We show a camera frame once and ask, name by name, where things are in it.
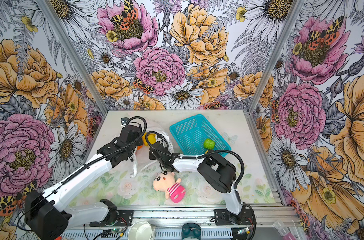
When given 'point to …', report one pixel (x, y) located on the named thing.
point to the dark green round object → (191, 230)
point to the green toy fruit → (209, 144)
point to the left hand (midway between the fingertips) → (135, 138)
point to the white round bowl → (141, 230)
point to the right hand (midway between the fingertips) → (152, 152)
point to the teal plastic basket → (190, 134)
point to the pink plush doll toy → (166, 182)
